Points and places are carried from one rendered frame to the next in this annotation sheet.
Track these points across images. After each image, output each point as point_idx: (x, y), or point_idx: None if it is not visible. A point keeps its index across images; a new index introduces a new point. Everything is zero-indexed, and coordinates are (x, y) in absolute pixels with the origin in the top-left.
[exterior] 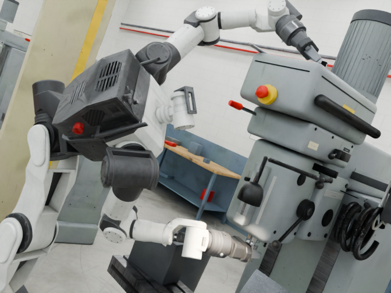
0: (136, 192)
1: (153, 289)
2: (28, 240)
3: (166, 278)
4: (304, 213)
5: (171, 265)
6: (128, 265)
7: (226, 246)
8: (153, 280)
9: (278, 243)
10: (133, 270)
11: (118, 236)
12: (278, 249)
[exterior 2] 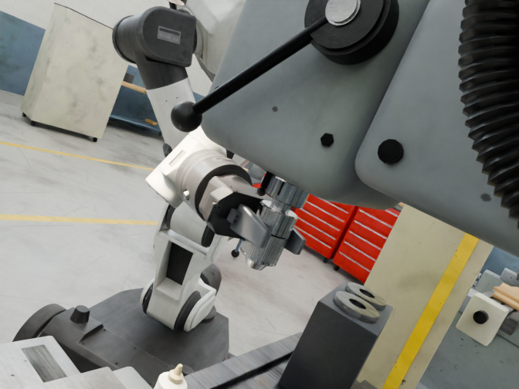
0: (140, 61)
1: (249, 367)
2: (171, 208)
3: (291, 376)
4: (309, 11)
5: (303, 349)
6: (292, 345)
7: (195, 174)
8: (282, 373)
9: (181, 102)
10: (283, 350)
11: None
12: (174, 121)
